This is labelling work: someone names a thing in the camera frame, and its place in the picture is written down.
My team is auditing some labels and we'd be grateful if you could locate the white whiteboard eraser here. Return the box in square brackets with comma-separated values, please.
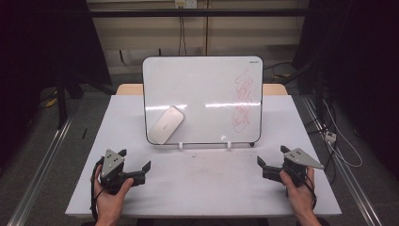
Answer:
[148, 105, 185, 145]

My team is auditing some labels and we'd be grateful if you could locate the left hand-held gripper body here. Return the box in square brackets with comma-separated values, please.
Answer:
[99, 149, 147, 196]

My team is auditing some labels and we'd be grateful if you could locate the black hanging cable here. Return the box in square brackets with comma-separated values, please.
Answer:
[178, 16, 186, 57]

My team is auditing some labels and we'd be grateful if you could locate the white cable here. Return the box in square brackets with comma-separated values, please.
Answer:
[322, 98, 364, 169]

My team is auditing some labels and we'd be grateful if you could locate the wooden table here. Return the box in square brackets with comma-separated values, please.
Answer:
[115, 82, 289, 97]

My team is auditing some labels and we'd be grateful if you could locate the white wall socket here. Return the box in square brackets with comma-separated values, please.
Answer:
[174, 0, 199, 9]

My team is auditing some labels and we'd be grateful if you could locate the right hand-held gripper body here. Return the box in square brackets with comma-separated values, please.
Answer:
[263, 147, 325, 188]

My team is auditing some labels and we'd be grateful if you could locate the person's right hand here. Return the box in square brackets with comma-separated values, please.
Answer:
[279, 166, 316, 220]

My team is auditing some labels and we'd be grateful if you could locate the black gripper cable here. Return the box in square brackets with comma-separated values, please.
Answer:
[291, 168, 318, 211]
[89, 157, 105, 222]

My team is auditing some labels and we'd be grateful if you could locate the person's left hand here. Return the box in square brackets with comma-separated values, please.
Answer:
[93, 164, 135, 226]

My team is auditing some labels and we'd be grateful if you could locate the black curtain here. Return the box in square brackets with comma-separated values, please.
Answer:
[291, 0, 399, 177]
[0, 0, 113, 164]

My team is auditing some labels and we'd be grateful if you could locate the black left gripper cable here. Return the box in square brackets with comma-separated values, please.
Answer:
[89, 157, 105, 222]

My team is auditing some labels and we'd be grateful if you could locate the metal floor rail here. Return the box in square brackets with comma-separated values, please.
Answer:
[300, 95, 384, 226]
[6, 114, 74, 226]

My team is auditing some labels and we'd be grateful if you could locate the black metal stand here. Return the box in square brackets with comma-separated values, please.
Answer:
[56, 70, 70, 130]

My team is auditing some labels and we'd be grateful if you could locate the white whiteboard with black frame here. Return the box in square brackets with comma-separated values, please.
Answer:
[142, 56, 263, 146]

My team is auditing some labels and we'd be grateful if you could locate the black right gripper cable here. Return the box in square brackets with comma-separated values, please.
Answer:
[291, 168, 318, 211]

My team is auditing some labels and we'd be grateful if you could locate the black horizontal bar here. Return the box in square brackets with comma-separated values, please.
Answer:
[88, 8, 312, 19]

